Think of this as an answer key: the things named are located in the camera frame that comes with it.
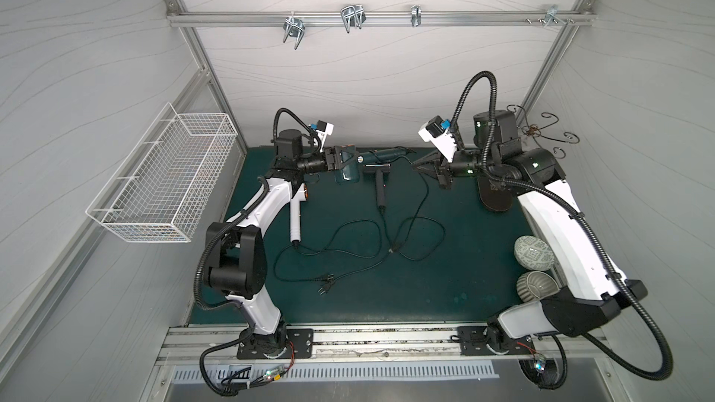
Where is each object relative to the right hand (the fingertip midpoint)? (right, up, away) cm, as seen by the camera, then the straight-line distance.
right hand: (415, 163), depth 64 cm
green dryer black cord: (+3, -12, +10) cm, 16 cm away
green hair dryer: (-16, -2, +13) cm, 20 cm away
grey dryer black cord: (-2, -26, +22) cm, 34 cm away
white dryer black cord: (-13, -25, +32) cm, 42 cm away
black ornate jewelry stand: (+39, +10, +18) cm, 44 cm away
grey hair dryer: (-6, -1, +44) cm, 44 cm away
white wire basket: (-63, -7, +5) cm, 63 cm away
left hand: (-15, +2, +15) cm, 21 cm away
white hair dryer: (-36, -16, +32) cm, 51 cm away
